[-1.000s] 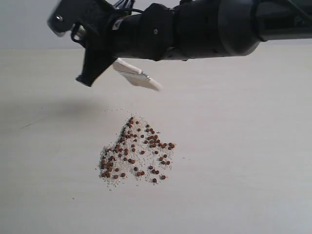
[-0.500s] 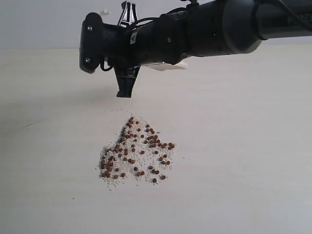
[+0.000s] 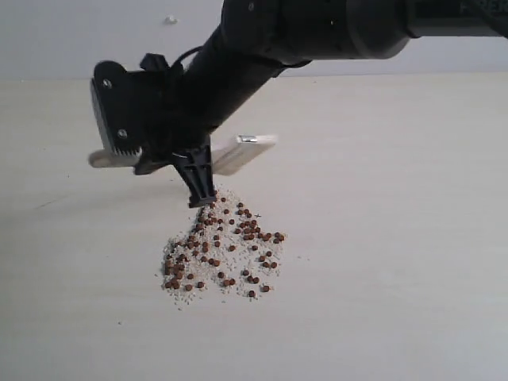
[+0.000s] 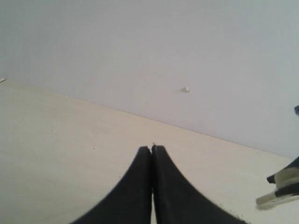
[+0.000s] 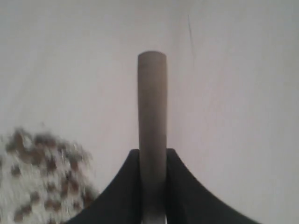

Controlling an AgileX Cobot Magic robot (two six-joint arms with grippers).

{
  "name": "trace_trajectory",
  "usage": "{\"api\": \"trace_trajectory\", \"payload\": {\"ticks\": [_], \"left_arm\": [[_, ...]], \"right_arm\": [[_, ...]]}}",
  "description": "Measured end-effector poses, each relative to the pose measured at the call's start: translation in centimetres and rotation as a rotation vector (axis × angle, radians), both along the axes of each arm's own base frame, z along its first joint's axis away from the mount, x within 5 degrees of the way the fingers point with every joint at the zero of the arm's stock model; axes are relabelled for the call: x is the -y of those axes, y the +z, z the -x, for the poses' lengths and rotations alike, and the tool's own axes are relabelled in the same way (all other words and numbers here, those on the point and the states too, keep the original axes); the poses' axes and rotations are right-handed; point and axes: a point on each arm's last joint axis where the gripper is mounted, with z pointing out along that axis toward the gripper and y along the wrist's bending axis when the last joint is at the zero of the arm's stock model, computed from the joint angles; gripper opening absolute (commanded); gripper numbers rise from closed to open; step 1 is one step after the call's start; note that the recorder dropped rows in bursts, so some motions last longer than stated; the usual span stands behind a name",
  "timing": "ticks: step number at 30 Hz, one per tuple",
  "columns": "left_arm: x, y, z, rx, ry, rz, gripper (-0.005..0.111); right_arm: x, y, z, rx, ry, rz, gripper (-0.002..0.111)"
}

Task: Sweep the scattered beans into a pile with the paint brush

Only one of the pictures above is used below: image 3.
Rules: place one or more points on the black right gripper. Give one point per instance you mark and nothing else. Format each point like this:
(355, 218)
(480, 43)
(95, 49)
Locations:
(188, 107)

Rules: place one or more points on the white paint brush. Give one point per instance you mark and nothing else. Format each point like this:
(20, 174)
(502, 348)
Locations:
(227, 157)

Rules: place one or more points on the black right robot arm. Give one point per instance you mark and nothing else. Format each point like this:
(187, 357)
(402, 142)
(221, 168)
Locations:
(256, 41)

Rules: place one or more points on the beans and rice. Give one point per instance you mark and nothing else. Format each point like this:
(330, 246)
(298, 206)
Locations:
(237, 247)

